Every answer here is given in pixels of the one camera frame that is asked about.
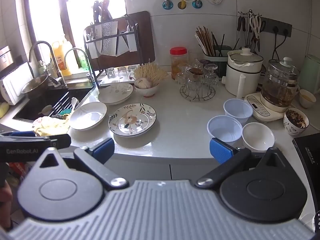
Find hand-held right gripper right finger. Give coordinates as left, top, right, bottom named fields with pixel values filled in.
left=195, top=138, right=287, bottom=188

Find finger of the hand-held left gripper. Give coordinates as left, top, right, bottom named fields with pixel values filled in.
left=37, top=133, right=72, bottom=148
left=0, top=131, right=38, bottom=138

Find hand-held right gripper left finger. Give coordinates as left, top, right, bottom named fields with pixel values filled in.
left=39, top=138, right=128, bottom=189

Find light blue plastic bowl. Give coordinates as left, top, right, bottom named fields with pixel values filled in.
left=223, top=99, right=253, bottom=127
left=207, top=115, right=243, bottom=147

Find stack of plates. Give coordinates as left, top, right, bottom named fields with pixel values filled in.
left=69, top=102, right=108, bottom=131

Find patterned floral plate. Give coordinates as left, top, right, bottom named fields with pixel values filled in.
left=108, top=103, right=157, bottom=137

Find white ceramic bowl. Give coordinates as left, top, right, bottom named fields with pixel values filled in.
left=241, top=122, right=275, bottom=151

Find white leaf print plate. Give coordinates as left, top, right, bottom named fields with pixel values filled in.
left=97, top=82, right=134, bottom=105

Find yellow dish cloth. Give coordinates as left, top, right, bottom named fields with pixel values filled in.
left=32, top=116, right=72, bottom=137

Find black kitchen sink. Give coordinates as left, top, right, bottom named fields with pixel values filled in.
left=12, top=84, right=97, bottom=124

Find black sink drain rack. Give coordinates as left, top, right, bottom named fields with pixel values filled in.
left=49, top=91, right=75, bottom=117

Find grey cabinet front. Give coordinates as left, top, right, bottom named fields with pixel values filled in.
left=110, top=152, right=220, bottom=180

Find steel mixing bowl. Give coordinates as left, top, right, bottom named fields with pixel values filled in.
left=21, top=74, right=50, bottom=98

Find white appliance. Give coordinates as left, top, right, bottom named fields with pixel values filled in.
left=0, top=62, right=34, bottom=105

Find cream kettle heating base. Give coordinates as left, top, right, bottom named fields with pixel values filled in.
left=244, top=92, right=290, bottom=123

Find white bowl with garlic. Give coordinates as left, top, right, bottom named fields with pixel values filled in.
left=134, top=80, right=160, bottom=98

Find garlic bulb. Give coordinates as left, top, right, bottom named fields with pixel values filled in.
left=135, top=78, right=152, bottom=89

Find white electric pot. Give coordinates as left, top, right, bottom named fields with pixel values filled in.
left=221, top=47, right=264, bottom=99

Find orange detergent bottle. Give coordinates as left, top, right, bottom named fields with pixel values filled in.
left=51, top=41, right=73, bottom=77

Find dirty leaf print bowl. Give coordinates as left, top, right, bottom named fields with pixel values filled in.
left=283, top=107, right=310, bottom=137

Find green bottle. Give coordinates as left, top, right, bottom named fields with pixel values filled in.
left=77, top=49, right=89, bottom=69

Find thin steel faucet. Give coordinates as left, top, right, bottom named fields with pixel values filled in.
left=64, top=48, right=97, bottom=84

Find black induction cooktop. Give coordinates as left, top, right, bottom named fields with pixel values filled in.
left=292, top=133, right=320, bottom=205

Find black metal knife rack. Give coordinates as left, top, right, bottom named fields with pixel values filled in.
left=83, top=15, right=140, bottom=88

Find tall steel faucet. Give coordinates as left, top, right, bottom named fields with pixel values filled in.
left=29, top=41, right=67, bottom=87

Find glass tea kettle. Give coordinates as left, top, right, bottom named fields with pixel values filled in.
left=260, top=57, right=300, bottom=107

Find white utensil holder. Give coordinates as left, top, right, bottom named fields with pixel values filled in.
left=85, top=34, right=100, bottom=58
left=126, top=34, right=138, bottom=53

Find red lid plastic jar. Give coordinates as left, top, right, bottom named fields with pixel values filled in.
left=170, top=47, right=188, bottom=80

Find small cream cup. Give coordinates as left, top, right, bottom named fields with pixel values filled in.
left=299, top=89, right=317, bottom=109

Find green chopstick holder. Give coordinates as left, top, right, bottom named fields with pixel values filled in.
left=203, top=44, right=234, bottom=79

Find black kitchen utensils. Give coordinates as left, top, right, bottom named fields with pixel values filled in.
left=212, top=32, right=225, bottom=55

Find textured steel cleaver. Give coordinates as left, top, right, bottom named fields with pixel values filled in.
left=99, top=21, right=118, bottom=55

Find bundle of wooden chopsticks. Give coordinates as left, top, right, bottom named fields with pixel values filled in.
left=195, top=26, right=217, bottom=57

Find dark wooden cutting board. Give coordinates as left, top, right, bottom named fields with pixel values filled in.
left=90, top=11, right=156, bottom=65

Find hanging kitchen scissors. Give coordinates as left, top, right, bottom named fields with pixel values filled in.
left=250, top=15, right=262, bottom=52

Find window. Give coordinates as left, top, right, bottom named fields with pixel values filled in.
left=15, top=0, right=127, bottom=78

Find round wire cup rack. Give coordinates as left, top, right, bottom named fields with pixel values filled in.
left=179, top=80, right=216, bottom=102

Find black power cable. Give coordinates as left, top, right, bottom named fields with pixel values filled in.
left=272, top=30, right=280, bottom=60

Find dark handled hanging tool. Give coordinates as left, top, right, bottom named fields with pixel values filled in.
left=237, top=12, right=247, bottom=32

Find dark handled knife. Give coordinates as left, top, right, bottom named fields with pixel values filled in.
left=93, top=0, right=100, bottom=24

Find black wall socket strip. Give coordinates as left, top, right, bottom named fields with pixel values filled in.
left=260, top=17, right=292, bottom=37

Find brown handled knife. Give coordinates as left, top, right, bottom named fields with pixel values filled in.
left=100, top=0, right=113, bottom=22

